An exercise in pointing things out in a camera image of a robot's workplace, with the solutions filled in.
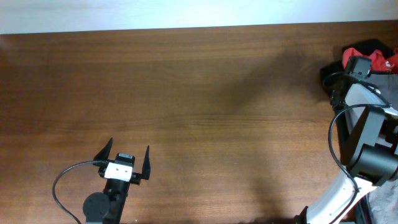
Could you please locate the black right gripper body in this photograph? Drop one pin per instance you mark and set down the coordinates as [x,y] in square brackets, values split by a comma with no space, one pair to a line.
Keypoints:
[336,99]

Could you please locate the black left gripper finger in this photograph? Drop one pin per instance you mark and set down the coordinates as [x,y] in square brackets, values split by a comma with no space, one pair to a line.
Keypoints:
[146,169]
[103,155]

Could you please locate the grey shorts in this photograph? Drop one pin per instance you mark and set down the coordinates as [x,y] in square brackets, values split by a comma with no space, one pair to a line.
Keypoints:
[383,200]

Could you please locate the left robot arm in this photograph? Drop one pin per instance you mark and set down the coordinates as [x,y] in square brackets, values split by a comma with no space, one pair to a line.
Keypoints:
[107,206]

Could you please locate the red garment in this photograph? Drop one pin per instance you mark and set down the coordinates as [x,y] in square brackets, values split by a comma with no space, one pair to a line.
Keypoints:
[380,63]

